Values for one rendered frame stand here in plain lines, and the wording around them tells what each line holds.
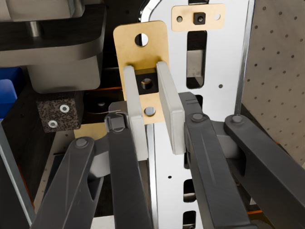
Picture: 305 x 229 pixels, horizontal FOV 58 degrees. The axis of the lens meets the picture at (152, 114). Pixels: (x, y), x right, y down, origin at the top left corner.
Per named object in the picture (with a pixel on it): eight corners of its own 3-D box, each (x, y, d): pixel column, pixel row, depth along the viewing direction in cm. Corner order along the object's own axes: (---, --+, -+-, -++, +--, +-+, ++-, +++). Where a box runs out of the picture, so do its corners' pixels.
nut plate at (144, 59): (172, 118, 24) (174, 126, 23) (128, 124, 24) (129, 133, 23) (166, 18, 19) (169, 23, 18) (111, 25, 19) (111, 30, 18)
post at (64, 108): (95, 47, 73) (80, 130, 39) (76, 48, 72) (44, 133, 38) (93, 27, 70) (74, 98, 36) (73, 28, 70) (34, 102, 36)
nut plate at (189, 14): (225, 2, 42) (228, 4, 41) (223, 28, 44) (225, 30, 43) (171, 6, 41) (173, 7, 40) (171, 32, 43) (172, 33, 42)
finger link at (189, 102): (191, 142, 13) (253, 134, 13) (174, 92, 17) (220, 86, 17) (191, 165, 14) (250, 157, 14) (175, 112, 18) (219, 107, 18)
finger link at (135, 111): (149, 160, 16) (135, 162, 16) (137, 100, 21) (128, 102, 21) (143, 116, 14) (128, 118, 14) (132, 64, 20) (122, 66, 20)
